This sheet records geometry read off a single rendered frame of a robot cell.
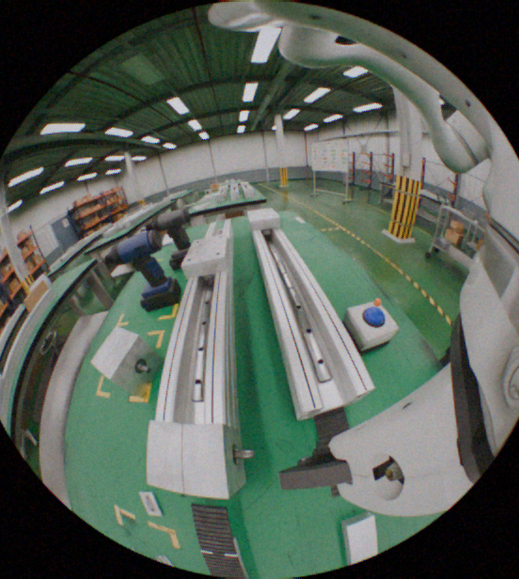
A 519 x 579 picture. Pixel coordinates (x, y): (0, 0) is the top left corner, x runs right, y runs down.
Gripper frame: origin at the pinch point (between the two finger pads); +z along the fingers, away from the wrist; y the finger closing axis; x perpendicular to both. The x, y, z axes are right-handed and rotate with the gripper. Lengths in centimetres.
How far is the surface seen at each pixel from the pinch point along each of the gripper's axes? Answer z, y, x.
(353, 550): 8.0, -1.3, -21.8
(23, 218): -290, -1058, 502
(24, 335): 6, -160, 28
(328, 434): 10.5, -0.8, 1.8
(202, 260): -1.4, -18.8, 37.5
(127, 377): 4.8, -33.4, 12.9
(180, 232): -3, -32, 62
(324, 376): 5.4, -0.1, 9.9
